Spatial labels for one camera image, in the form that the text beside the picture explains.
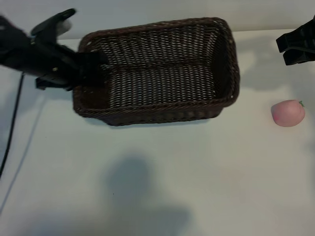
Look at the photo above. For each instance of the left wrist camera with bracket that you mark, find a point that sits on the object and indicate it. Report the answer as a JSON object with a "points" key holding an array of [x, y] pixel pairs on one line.
{"points": [[49, 24]]}

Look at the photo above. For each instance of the pink peach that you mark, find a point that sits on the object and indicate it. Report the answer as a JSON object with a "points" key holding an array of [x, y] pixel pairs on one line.
{"points": [[288, 113]]}

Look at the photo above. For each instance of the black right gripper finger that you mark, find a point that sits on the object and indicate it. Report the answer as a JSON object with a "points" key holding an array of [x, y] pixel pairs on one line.
{"points": [[300, 57], [300, 39]]}

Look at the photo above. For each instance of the dark brown wicker basket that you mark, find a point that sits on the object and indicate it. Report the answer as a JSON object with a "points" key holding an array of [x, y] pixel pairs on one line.
{"points": [[160, 73]]}

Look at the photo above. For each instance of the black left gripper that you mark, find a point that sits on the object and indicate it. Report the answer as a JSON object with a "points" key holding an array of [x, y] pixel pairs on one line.
{"points": [[54, 66]]}

